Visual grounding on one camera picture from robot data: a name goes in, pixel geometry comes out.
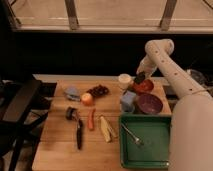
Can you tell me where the dark grape bunch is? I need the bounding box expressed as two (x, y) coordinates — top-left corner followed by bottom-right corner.
(88, 85), (109, 98)

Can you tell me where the blue cup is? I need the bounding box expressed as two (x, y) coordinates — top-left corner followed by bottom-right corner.
(120, 91), (136, 113)

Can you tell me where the green plastic tray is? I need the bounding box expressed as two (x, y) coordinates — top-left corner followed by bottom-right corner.
(119, 114), (171, 169)

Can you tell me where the metal fork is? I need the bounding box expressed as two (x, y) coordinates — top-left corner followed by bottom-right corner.
(121, 123), (144, 147)

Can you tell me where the orange apple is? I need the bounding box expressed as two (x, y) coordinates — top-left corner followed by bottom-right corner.
(81, 93), (94, 106)

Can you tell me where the black handled knife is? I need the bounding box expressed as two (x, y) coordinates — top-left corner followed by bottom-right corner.
(76, 113), (83, 150)

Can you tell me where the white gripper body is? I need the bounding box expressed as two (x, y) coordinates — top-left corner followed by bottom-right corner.
(136, 63), (154, 76)

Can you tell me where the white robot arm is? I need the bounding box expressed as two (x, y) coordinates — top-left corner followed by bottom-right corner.
(137, 39), (213, 171)

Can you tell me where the orange carrot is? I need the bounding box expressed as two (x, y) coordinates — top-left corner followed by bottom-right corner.
(87, 108), (96, 131)

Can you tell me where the black round can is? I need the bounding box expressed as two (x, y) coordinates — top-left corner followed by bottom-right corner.
(65, 107), (77, 120)

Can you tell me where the white cup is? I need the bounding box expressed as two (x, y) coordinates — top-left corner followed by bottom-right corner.
(118, 74), (132, 89)

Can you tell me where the grey round device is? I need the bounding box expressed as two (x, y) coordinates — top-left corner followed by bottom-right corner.
(189, 69), (209, 85)

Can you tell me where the blue cloth toy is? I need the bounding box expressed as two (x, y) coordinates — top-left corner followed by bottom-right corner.
(65, 87), (80, 101)

